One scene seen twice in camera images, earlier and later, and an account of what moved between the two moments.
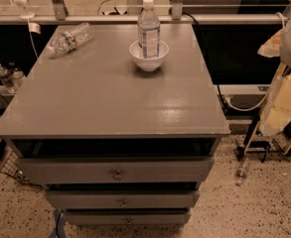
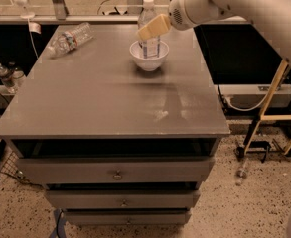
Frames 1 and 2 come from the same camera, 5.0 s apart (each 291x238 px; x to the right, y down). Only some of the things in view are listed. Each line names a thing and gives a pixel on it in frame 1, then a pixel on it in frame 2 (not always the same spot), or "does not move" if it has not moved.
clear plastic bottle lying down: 70,40 does not move
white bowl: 149,63 does not move
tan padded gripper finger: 286,99 -> 156,27
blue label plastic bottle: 148,30 does not move
